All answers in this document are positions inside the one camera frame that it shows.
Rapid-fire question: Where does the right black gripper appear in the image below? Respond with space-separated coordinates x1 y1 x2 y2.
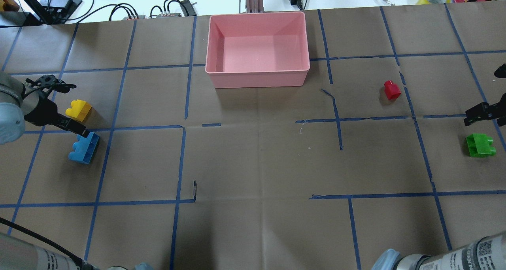
463 63 506 127

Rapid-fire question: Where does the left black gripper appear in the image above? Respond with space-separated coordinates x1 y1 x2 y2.
24 74 90 138

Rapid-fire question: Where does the blue toy block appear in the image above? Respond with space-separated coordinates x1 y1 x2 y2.
68 132 100 165

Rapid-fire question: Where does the green toy block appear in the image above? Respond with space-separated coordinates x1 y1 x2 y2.
466 133 497 158

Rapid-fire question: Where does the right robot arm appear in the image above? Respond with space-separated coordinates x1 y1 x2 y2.
372 94 506 270

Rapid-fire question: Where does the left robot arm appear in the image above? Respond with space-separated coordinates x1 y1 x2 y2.
0 72 90 144

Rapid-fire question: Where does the pink plastic box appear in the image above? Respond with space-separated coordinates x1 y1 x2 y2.
205 11 310 89

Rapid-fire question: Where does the yellow toy block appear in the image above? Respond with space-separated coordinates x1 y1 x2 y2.
65 99 92 122

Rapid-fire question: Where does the red toy block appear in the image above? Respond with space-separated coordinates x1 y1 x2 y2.
383 80 402 100

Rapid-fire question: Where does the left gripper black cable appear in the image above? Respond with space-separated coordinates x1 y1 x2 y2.
0 217 99 270

